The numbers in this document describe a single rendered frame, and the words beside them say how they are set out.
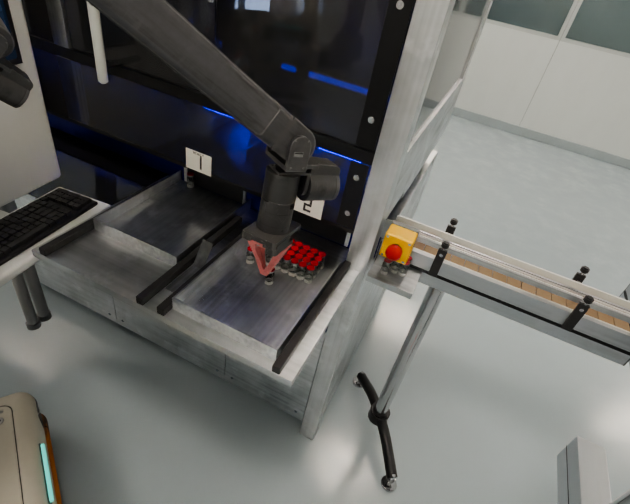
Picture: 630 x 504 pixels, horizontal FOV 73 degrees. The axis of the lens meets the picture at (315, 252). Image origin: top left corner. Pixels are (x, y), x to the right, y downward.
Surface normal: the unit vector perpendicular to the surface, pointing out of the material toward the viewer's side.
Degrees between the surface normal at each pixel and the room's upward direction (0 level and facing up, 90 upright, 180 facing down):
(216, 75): 81
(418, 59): 90
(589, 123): 90
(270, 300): 0
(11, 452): 0
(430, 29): 90
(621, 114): 90
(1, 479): 0
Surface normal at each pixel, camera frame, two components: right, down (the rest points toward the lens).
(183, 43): 0.51, 0.47
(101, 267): 0.16, -0.78
